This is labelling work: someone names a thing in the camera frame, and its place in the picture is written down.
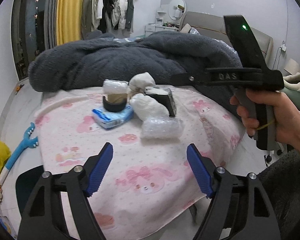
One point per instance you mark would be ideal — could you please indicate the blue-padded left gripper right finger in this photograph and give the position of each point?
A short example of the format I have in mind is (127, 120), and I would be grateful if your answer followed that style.
(238, 203)

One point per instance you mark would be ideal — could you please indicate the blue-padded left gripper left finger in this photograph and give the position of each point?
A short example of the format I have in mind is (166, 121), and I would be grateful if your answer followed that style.
(43, 216)

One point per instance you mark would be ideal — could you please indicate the black white snack wrapper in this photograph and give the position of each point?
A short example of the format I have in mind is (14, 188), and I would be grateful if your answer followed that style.
(163, 96)

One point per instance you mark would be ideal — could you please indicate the white tissue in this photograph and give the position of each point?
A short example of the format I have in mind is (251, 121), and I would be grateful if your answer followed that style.
(140, 81)
(146, 107)

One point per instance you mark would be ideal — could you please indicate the blue cartoon tissue pack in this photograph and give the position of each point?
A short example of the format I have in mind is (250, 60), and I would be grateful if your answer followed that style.
(110, 120)

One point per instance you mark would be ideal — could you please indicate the black tape roll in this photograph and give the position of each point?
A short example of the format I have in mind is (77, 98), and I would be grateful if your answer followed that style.
(114, 106)

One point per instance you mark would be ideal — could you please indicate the brown cardboard tape roll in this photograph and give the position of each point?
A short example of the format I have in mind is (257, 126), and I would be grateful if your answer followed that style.
(116, 98)

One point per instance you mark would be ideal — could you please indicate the white bubble wrap roll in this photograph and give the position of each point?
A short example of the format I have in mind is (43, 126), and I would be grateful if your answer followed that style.
(115, 86)

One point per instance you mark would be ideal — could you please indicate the person's right hand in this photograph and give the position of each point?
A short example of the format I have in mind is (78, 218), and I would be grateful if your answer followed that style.
(286, 114)

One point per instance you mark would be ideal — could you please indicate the green white plush stool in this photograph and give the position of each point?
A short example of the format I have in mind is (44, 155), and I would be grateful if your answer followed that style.
(292, 88)

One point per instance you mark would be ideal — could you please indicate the dark grey fleece blanket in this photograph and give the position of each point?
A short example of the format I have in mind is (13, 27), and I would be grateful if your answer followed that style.
(87, 63)

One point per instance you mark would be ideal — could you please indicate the grey upholstered headboard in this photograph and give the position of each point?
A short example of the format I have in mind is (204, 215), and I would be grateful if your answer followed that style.
(213, 27)

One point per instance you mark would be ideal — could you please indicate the blue toy grabber stick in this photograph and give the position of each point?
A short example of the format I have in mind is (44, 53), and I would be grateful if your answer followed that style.
(27, 142)

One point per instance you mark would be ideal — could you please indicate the pink cartoon bed sheet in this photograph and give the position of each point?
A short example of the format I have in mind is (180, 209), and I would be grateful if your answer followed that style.
(149, 182)

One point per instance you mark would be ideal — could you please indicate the white vanity with mirror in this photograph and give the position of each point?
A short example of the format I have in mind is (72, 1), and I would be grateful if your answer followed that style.
(168, 17)

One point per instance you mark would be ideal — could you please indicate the hanging clothes on rack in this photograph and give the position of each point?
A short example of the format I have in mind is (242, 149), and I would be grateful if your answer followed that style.
(111, 15)

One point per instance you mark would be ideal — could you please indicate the yellow curtain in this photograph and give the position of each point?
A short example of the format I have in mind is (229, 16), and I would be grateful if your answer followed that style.
(68, 21)

